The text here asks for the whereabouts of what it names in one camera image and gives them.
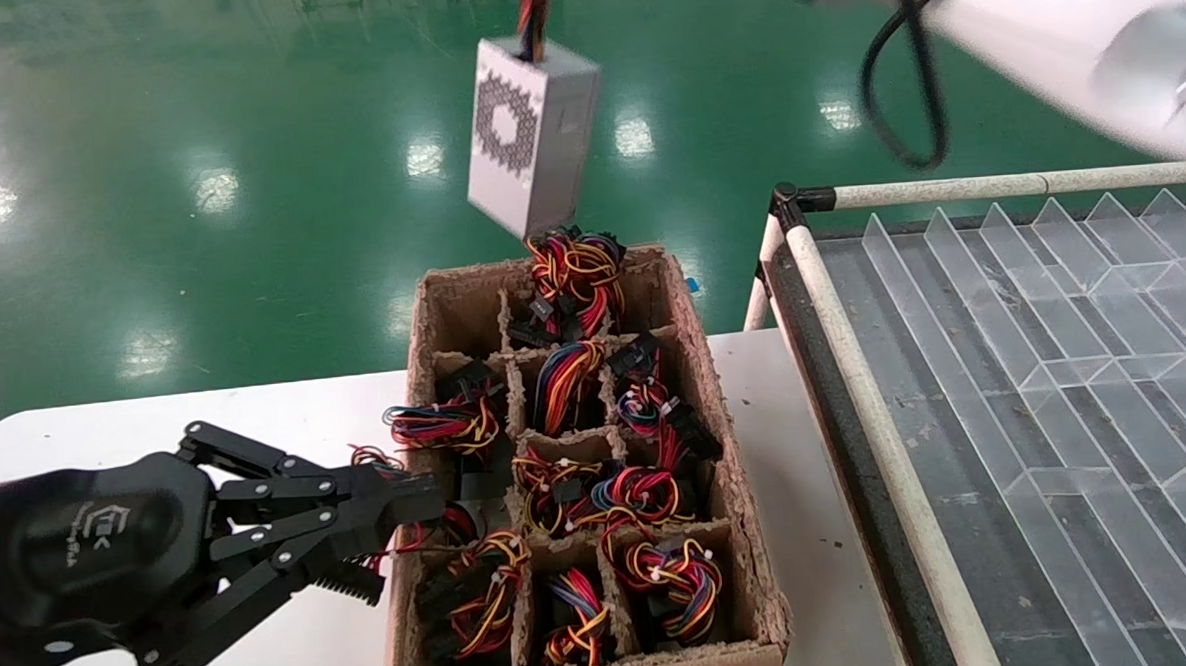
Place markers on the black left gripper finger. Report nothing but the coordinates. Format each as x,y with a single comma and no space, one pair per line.
390,492

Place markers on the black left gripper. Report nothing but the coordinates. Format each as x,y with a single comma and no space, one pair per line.
82,545

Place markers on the black pipe corner joint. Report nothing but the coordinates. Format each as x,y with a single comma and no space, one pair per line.
788,204

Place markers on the white rack crossbar pipe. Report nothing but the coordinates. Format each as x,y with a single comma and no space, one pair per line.
997,187

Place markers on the white rack leg pipe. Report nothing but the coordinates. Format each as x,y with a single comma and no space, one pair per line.
760,301

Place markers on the brown cardboard divider box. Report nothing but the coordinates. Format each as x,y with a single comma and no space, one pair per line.
733,512

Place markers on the clear acrylic divider tray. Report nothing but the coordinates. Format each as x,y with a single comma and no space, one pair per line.
1054,353

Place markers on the long white rack side pipe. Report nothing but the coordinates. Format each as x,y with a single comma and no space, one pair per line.
900,480

